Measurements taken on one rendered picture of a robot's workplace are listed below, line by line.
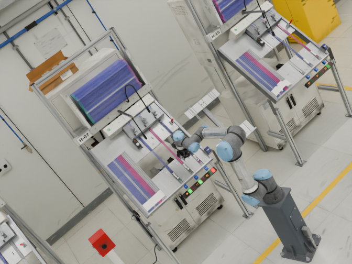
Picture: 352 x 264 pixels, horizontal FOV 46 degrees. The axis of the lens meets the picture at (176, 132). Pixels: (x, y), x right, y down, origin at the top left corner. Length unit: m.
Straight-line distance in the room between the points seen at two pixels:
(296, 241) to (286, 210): 0.29
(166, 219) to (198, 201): 0.34
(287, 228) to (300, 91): 1.63
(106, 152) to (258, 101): 1.49
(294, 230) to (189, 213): 1.07
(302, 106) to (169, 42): 1.86
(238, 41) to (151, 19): 1.53
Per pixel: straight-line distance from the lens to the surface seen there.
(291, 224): 3.06
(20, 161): 4.84
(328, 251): 3.28
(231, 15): 3.84
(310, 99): 4.36
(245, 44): 3.89
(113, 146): 3.39
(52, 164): 4.92
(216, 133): 2.75
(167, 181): 3.27
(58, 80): 3.56
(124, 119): 3.38
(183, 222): 3.78
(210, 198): 3.85
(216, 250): 3.68
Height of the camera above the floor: 2.50
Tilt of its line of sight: 27 degrees down
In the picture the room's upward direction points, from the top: 32 degrees counter-clockwise
